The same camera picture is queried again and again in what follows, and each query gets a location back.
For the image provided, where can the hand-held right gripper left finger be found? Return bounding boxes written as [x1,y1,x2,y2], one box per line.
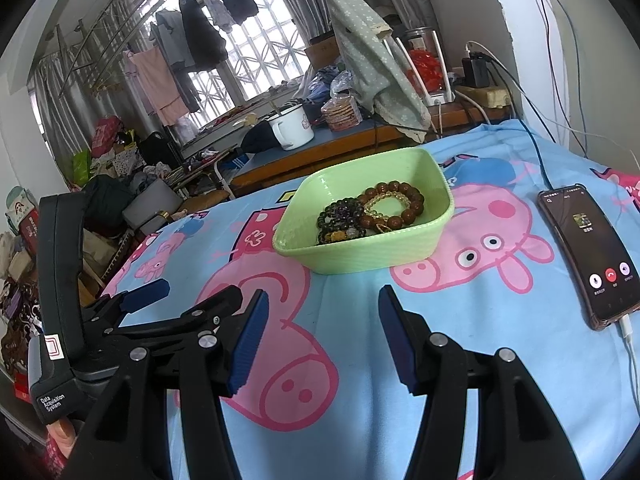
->
[60,289,271,480]

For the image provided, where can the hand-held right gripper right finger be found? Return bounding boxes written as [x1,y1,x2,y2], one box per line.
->
[377,285,586,480]

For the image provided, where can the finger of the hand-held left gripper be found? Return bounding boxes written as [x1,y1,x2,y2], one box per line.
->
[80,279,172,333]
[102,285,244,356]

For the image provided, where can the green plastic basket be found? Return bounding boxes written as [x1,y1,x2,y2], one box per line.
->
[272,147,455,276]

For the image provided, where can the orange bead cord bracelet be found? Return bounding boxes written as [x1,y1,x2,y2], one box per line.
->
[317,227,368,247]

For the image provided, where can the yellow crystal bead bracelet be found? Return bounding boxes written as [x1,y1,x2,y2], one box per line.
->
[362,195,412,233]

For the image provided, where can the large brown bead bracelet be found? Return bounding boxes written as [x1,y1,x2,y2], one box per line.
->
[356,181,426,233]

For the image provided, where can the black bead bracelet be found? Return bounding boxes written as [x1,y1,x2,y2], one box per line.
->
[316,199,368,233]

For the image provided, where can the person's left hand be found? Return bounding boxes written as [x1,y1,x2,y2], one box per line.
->
[46,416,85,461]

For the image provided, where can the dark green bag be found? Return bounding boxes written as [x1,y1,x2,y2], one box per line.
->
[82,174,136,228]

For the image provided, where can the grey storage box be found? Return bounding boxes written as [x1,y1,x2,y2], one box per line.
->
[122,177,183,231]

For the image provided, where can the green plastic bag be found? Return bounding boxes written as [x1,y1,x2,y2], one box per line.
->
[72,150,93,186]

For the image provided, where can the cartoon pig printed blanket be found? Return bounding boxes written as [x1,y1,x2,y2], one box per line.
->
[100,119,640,480]

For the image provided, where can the red bag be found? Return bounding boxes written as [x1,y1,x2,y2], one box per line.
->
[90,116,123,158]

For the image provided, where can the black bag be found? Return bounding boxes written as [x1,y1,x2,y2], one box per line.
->
[137,131,181,168]

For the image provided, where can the blue and white shoe box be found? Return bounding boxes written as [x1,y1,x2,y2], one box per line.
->
[220,152,253,171]

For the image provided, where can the dark blue folded cloth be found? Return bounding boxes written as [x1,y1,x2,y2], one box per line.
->
[240,122,281,155]

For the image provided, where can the white enamel mug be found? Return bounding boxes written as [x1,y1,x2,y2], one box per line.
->
[267,105,316,152]

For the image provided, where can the pink hanging garment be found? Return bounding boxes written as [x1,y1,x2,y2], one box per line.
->
[124,47,188,126]

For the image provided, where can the wooden desk with blue top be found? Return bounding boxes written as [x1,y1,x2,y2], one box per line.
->
[231,87,516,198]

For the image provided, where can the black smartphone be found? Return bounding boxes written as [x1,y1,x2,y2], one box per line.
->
[537,186,640,332]

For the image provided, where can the small woven basket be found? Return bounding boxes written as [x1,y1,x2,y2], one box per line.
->
[320,95,363,132]

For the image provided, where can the white router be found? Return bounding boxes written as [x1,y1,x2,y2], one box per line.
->
[385,30,457,107]

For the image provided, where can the grey hanging garment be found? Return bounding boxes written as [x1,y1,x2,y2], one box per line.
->
[150,10,193,68]

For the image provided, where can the clear plastic bag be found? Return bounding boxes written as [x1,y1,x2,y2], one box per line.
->
[330,70,358,101]

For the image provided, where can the beige power strip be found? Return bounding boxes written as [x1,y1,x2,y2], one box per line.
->
[455,85,512,110]

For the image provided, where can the black hanging jacket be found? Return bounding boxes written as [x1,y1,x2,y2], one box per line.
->
[179,0,228,73]

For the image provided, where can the blender jar with red contents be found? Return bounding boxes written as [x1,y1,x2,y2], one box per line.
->
[400,27,453,106]

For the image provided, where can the black power adapter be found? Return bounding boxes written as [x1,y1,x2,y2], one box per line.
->
[461,52,493,90]

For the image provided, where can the cardboard box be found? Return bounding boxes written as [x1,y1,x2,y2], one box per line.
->
[304,37,341,68]

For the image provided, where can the grey floral cloth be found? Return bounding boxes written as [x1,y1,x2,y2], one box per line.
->
[314,0,432,143]

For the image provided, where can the dark hanging shorts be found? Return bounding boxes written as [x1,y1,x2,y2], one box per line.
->
[220,0,258,26]

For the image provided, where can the white charging cable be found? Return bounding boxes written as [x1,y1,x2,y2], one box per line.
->
[620,315,640,361]

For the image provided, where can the black cable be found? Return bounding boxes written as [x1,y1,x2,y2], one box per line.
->
[520,119,556,193]

